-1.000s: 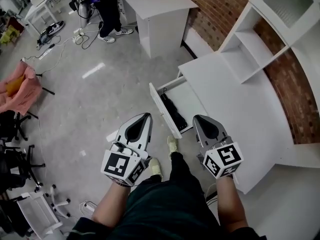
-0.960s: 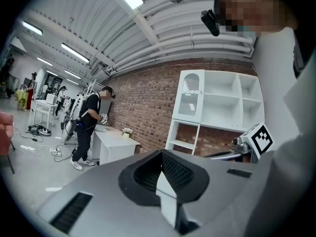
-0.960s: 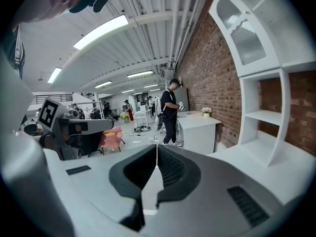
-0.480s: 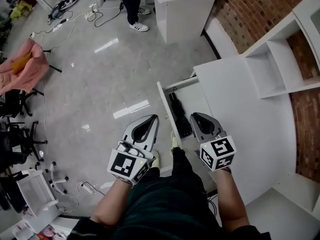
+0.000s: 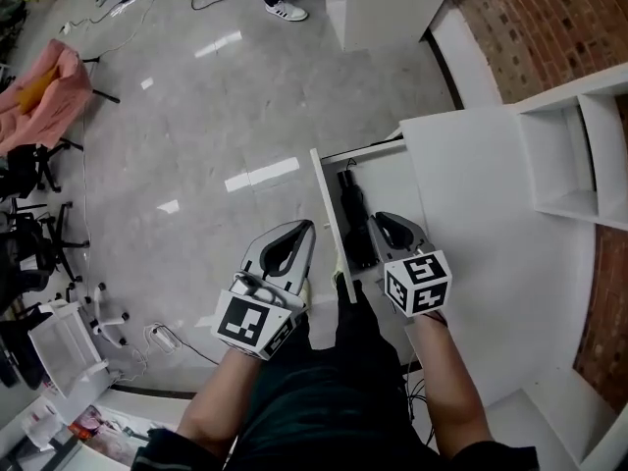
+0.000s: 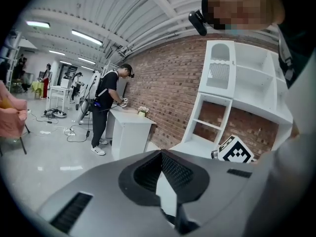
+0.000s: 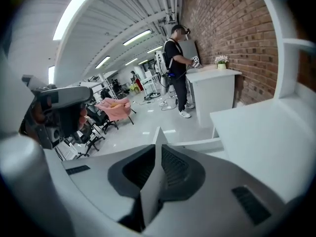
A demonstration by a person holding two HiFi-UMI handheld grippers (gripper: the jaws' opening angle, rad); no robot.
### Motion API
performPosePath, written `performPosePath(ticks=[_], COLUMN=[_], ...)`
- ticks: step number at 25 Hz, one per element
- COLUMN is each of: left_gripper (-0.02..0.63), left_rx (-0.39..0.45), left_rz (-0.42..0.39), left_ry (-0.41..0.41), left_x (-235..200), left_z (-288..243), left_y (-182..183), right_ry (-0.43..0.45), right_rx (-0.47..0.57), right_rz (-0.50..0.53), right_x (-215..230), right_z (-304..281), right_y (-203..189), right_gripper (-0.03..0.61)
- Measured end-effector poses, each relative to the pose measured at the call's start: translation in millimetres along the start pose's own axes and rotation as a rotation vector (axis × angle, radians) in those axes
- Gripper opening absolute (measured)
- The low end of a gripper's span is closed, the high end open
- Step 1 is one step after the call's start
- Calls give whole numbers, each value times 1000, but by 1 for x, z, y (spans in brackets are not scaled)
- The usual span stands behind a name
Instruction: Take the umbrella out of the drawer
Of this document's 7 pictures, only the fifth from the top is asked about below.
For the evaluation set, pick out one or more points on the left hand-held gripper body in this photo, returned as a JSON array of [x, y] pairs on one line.
[[243, 322]]

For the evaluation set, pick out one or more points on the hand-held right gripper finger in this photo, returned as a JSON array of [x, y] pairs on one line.
[[377, 243], [422, 238]]

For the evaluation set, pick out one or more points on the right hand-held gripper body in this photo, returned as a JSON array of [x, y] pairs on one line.
[[422, 282]]

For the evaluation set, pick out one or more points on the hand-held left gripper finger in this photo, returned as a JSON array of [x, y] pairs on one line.
[[304, 268], [252, 255]]

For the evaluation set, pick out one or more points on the black umbrella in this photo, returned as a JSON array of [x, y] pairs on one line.
[[354, 209]]

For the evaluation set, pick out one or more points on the white drawer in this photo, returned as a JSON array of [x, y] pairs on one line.
[[387, 179]]

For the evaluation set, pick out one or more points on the person's left forearm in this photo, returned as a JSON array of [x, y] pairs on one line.
[[221, 400]]

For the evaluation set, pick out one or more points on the person's right forearm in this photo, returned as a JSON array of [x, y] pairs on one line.
[[446, 385]]

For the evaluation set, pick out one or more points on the white desk with shelves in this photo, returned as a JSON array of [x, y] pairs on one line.
[[490, 214]]

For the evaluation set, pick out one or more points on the person's left shoe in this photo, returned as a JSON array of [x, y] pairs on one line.
[[306, 297]]

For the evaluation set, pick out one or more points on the person's shoe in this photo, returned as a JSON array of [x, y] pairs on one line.
[[306, 297], [336, 270]]

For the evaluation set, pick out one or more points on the person's right shoe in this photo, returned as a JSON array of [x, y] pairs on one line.
[[336, 270]]

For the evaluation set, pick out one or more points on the white power strip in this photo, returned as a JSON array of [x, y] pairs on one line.
[[163, 338]]

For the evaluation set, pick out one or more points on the person's dark clothing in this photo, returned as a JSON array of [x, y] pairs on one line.
[[319, 400]]

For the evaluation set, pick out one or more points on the white mesh office chair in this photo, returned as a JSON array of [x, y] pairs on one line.
[[64, 346]]

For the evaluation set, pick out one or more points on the white cluttered worktable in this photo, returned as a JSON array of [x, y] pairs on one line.
[[59, 434]]

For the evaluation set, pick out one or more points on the black office chair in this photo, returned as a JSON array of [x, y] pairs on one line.
[[29, 253], [24, 170]]

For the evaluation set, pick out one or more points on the pink armchair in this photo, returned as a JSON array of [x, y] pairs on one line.
[[54, 116]]

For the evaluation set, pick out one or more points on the orange cushion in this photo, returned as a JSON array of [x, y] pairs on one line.
[[34, 91]]

